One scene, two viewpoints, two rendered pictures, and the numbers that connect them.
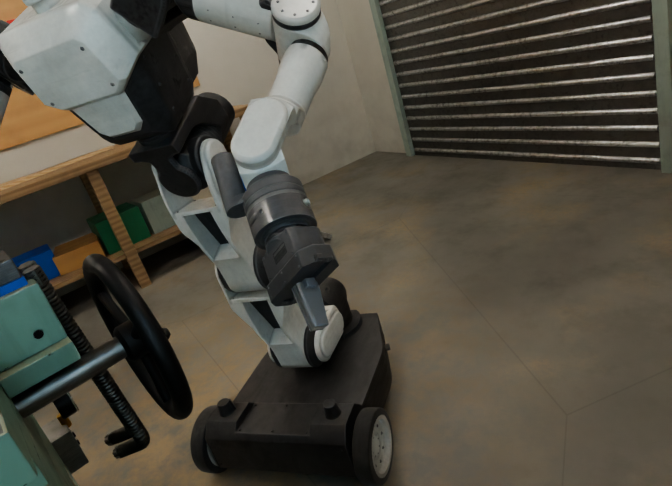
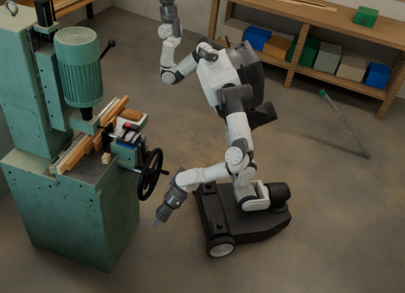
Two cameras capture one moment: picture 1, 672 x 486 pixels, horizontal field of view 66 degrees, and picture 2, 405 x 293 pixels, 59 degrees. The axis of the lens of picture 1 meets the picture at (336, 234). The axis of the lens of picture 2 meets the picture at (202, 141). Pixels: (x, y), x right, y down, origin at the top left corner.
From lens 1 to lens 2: 1.29 m
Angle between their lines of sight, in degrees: 44
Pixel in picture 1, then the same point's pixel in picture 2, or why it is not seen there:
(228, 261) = not seen: hidden behind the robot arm
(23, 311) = (129, 153)
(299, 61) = (218, 170)
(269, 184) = (173, 192)
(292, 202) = (172, 201)
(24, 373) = (122, 163)
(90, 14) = (209, 88)
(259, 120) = (187, 176)
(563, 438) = not seen: outside the picture
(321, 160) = not seen: outside the picture
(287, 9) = (228, 155)
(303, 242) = (163, 211)
